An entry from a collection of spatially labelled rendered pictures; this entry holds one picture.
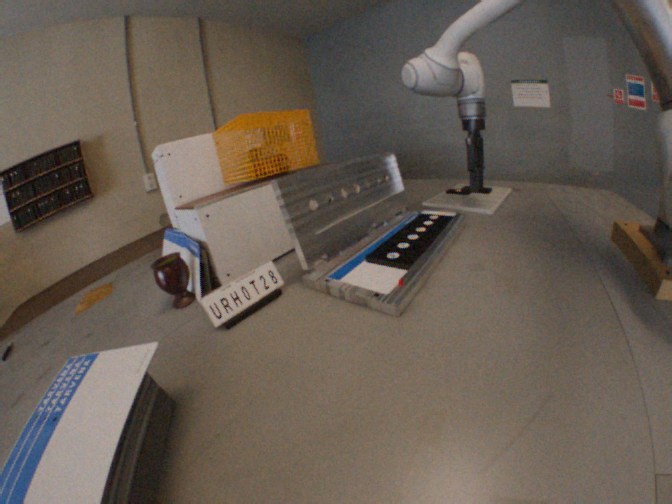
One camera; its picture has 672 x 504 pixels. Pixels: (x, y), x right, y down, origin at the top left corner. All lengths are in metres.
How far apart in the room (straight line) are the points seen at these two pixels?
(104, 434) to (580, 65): 3.03
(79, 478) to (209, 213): 0.47
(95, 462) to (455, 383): 0.34
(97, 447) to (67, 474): 0.04
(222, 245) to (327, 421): 0.41
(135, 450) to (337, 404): 0.23
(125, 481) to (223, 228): 0.47
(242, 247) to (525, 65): 2.64
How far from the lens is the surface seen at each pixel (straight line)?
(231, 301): 0.45
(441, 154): 2.67
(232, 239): 0.56
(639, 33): 0.51
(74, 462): 0.26
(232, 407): 0.33
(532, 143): 2.63
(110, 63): 2.38
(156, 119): 2.23
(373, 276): 0.43
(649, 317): 0.53
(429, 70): 0.69
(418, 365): 0.31
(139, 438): 0.32
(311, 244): 0.45
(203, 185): 0.77
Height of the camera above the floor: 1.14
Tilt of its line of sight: 24 degrees down
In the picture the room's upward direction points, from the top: 11 degrees counter-clockwise
